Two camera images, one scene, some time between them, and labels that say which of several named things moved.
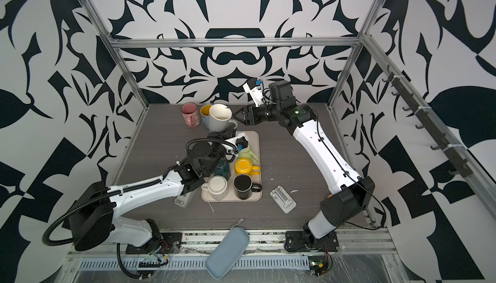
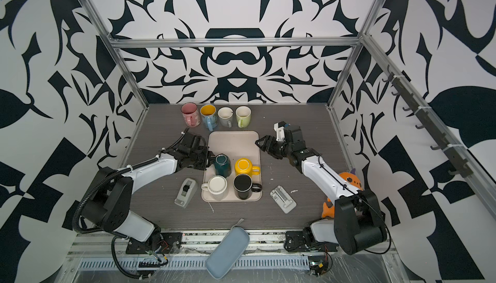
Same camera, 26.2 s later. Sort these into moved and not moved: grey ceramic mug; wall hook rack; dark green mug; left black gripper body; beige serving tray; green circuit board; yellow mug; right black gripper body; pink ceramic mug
Moved: right black gripper body; grey ceramic mug; left black gripper body
Not moved: dark green mug; wall hook rack; beige serving tray; yellow mug; pink ceramic mug; green circuit board
